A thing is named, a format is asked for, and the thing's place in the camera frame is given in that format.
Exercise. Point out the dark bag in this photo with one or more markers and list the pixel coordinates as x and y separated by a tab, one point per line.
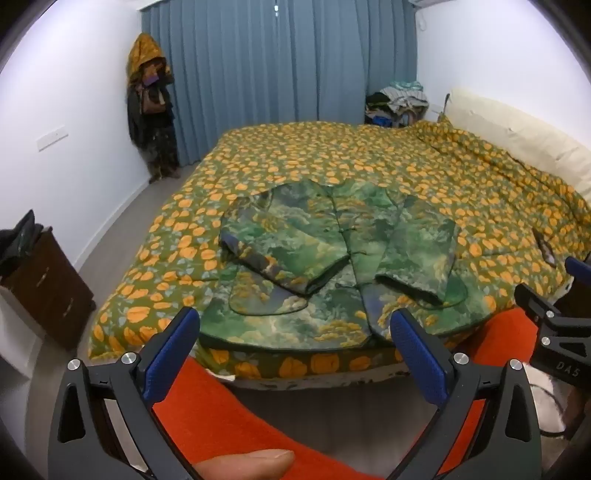
21	240

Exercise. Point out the black phone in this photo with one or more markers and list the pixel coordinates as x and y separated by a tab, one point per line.
545	249

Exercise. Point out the person's orange clothing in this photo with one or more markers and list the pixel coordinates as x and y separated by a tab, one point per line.
207	415

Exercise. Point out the brown hanging bag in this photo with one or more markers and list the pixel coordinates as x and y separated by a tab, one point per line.
154	99

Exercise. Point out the cream padded headboard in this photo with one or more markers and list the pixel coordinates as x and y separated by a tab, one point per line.
508	124

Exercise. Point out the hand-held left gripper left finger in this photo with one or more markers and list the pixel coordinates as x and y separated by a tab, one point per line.
178	341

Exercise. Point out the green printed quilted jacket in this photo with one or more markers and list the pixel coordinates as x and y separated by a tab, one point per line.
295	230

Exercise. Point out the blue pleated curtain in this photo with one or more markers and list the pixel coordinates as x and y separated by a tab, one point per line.
254	60

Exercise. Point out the pile of mixed clothes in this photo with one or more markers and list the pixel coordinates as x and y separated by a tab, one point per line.
397	104

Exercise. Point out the orange patterned hanging cloth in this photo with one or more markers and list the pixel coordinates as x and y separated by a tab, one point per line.
143	53

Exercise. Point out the white wall switch panel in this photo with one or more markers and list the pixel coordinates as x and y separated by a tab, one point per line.
53	140

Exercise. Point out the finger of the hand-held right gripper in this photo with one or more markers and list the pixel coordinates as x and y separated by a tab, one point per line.
579	270
535	300

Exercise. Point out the person's left hand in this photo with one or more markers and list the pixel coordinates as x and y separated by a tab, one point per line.
244	466

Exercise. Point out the dark hanging clothes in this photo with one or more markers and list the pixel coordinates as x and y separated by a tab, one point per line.
161	143

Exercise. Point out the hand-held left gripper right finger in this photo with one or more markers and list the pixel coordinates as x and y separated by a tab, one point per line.
415	350

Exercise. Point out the green orange floral quilt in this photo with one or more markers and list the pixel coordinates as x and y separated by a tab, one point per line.
323	147

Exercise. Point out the dark brown wooden cabinet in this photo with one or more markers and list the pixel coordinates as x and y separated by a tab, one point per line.
51	286

